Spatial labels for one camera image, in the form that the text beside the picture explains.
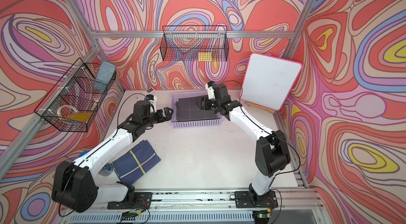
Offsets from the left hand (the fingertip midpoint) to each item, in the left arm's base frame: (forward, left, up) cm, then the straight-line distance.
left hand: (167, 111), depth 84 cm
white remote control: (+34, +22, -17) cm, 44 cm away
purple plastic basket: (0, -3, -13) cm, 13 cm away
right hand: (+4, -18, 0) cm, 18 cm away
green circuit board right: (-44, -47, -20) cm, 67 cm away
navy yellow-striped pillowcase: (-20, +17, -19) cm, 33 cm away
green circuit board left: (-44, +15, -20) cm, 50 cm away
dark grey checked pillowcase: (+13, -10, -15) cm, 22 cm away
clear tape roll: (-10, +42, +14) cm, 46 cm away
